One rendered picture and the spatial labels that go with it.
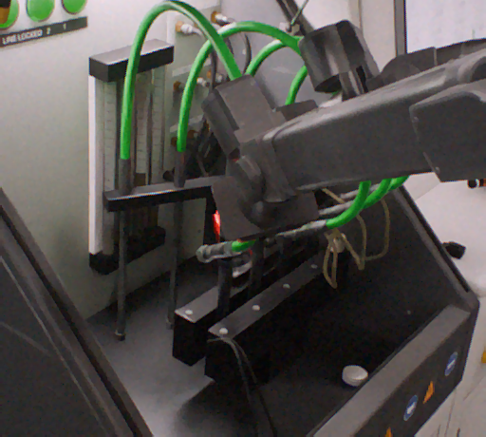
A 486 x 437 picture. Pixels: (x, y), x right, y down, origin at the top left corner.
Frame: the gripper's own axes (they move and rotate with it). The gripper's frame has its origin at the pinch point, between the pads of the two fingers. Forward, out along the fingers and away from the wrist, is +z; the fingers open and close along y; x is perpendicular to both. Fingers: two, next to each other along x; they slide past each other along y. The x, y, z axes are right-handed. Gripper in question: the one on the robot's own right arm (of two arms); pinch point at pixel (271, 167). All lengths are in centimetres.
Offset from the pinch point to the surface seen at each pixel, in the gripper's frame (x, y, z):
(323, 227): -8.0, -9.2, 4.7
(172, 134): -10.0, 17.3, 35.1
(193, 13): 9.8, 17.8, -10.0
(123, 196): 7.6, 7.2, 26.4
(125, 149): 7.2, 12.7, 21.3
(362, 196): -9.6, -7.6, -3.3
